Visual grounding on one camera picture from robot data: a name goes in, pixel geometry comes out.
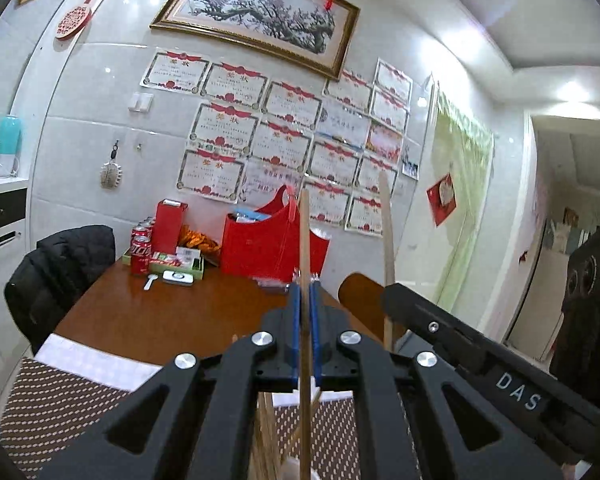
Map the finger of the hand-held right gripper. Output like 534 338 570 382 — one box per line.
380 282 487 377

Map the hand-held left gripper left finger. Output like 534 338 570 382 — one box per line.
37 282 303 480

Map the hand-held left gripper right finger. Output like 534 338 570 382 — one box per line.
307 280 567 480

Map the long wooden chopstick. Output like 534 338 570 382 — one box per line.
378 170 397 354
299 189 314 480

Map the bunch of wooden chopsticks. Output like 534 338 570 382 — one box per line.
255 390 326 480

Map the brown wooden chair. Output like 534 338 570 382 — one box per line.
337 272 411 352

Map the red gift bag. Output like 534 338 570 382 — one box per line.
221 185 331 284

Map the orange snack packet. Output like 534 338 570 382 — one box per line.
180 225 221 254

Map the green curtain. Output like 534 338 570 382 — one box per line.
431 89 495 307

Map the red box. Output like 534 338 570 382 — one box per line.
154 199 189 256

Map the green tray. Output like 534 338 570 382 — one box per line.
121 247 206 274

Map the group of award certificates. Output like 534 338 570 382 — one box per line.
140 49 414 239

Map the white cloth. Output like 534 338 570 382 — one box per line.
34 332 354 406

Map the hanging grey brush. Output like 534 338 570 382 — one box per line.
100 141 125 191

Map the black padded jacket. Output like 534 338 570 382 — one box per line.
4 225 117 357

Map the brown polka dot tablecloth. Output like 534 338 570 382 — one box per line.
0 357 417 480

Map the framed plum blossom painting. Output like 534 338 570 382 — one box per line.
150 0 362 81

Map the white black sideboard cabinet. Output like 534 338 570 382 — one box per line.
0 179 32 361

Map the teal white humidifier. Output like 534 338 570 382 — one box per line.
0 115 21 179

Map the small wall photo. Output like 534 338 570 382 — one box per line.
401 144 421 181

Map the red round wall ornament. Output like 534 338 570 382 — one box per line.
55 0 104 41

